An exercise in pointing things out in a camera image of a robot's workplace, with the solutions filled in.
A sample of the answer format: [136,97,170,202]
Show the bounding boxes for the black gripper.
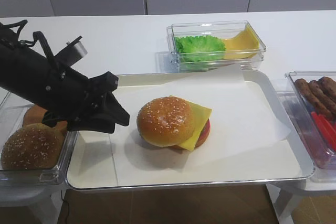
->
[34,56,130,133]

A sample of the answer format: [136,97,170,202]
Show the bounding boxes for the sesame bun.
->
[1,123,65,170]
[136,97,196,147]

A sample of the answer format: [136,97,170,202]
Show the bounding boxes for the yellow cheese slice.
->
[178,101,212,151]

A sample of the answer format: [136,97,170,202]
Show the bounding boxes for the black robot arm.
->
[1,19,130,133]

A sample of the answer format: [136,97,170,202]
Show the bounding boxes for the green lettuce leaf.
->
[175,35,226,63]

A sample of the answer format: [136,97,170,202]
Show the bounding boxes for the clear lettuce cheese container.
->
[167,20,266,72]

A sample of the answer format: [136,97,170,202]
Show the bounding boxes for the plain bun bottom in container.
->
[22,105,67,135]

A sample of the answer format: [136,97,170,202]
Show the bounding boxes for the white parchment paper sheet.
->
[111,66,295,186]

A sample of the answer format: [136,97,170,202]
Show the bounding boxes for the bottom burger bun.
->
[170,135,208,151]

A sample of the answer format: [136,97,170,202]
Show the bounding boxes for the clear bun container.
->
[1,92,78,186]

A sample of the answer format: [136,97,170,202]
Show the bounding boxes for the red tomato slice on burger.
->
[198,119,211,138]

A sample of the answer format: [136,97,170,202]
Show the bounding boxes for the white metal serving tray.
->
[67,67,314,190]

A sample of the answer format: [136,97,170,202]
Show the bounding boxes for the yellow cheese slices in container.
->
[222,27,260,60]

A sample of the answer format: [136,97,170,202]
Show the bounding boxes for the clear patty tomato container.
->
[281,71,335,169]

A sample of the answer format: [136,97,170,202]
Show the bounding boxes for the brown meat patty left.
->
[295,78,333,120]

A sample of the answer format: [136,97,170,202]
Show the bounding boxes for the brown meat patty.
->
[318,77,336,102]
[308,80,335,119]
[295,78,333,120]

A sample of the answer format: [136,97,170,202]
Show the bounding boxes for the red tomato slices in container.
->
[310,112,335,151]

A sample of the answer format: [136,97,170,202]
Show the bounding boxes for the brown meat patty middle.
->
[308,80,335,119]

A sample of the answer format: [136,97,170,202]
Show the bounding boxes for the brown meat patty right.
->
[318,77,336,102]

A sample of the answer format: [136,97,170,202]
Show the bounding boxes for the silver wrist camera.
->
[55,36,87,67]

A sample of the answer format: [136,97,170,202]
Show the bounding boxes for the black cable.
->
[0,19,57,63]

